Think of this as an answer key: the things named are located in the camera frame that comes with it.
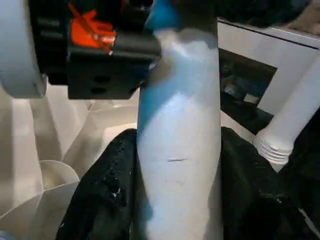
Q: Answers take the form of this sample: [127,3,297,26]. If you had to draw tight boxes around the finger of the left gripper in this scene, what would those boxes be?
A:
[214,0,305,28]

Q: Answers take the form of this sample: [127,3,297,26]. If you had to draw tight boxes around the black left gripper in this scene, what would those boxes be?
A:
[29,0,163,100]

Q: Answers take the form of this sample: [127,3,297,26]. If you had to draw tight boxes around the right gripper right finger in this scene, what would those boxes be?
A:
[220,126,320,240]

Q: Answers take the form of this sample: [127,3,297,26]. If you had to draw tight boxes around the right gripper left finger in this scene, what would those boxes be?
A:
[55,128,138,240]

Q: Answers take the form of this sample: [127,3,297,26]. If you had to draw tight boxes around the white plastic table top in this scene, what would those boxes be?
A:
[0,84,141,240]

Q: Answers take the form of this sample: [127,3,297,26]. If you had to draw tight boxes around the white plastic table leg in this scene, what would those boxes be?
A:
[132,24,223,240]
[252,58,320,174]

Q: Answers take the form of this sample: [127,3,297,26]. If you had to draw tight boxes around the white glass door cabinet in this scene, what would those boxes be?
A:
[216,16,320,131]

